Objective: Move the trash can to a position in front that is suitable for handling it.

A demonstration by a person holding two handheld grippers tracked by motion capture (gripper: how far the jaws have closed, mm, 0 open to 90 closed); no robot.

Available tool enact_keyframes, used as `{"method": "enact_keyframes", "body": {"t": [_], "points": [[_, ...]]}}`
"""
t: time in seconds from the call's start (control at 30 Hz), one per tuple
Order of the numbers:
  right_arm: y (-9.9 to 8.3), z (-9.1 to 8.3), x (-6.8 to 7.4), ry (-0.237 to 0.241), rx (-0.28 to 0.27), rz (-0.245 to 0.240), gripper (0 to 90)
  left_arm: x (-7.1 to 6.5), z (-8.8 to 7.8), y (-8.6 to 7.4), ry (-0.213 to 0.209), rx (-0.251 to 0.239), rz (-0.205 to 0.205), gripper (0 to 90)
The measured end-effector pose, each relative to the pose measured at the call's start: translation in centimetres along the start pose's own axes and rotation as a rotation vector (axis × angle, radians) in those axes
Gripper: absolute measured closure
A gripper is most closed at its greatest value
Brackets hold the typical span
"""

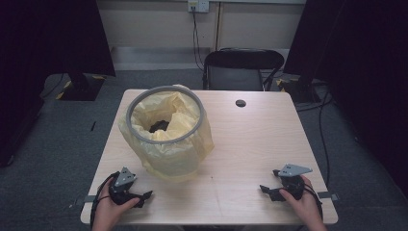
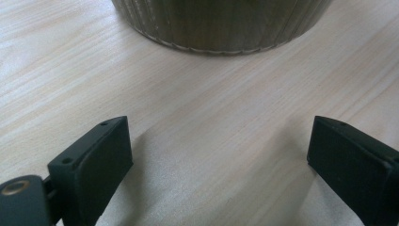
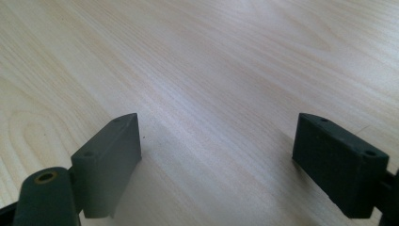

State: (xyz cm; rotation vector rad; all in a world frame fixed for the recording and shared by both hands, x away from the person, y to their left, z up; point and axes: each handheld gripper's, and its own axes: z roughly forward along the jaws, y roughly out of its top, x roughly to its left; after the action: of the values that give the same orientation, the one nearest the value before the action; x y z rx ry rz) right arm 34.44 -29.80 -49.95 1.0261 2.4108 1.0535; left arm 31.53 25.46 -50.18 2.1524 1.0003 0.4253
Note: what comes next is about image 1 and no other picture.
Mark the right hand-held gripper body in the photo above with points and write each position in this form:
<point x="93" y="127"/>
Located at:
<point x="293" y="184"/>

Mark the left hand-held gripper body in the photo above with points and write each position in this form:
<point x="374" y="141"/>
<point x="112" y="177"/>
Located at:
<point x="123" y="179"/>

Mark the yellow plastic trash bag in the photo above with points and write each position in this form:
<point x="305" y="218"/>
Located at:
<point x="170" y="160"/>

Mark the person's right hand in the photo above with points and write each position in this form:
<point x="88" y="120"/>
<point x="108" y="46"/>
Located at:
<point x="306" y="207"/>

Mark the person's left hand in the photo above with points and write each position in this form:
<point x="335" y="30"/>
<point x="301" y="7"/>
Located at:
<point x="107" y="210"/>

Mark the grey tape strip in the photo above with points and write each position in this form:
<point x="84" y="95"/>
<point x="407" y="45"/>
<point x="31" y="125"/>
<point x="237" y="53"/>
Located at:
<point x="89" y="198"/>
<point x="328" y="195"/>

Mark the round black table hole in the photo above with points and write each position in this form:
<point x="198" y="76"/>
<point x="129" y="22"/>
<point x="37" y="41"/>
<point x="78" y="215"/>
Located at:
<point x="240" y="103"/>

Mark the black stand base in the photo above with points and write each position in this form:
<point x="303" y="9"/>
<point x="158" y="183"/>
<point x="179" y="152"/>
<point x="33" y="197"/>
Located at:
<point x="300" y="89"/>
<point x="83" y="88"/>

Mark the black folding chair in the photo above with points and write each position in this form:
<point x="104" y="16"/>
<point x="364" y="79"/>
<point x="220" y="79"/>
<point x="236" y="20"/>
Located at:
<point x="243" y="61"/>

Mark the black curtain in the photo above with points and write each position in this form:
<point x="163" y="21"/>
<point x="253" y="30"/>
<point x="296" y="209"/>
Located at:
<point x="48" y="38"/>
<point x="362" y="64"/>

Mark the beige wall conduit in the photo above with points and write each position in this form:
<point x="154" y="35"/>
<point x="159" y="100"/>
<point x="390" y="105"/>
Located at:
<point x="218" y="25"/>

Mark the white wall socket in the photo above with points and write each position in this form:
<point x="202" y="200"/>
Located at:
<point x="198" y="5"/>

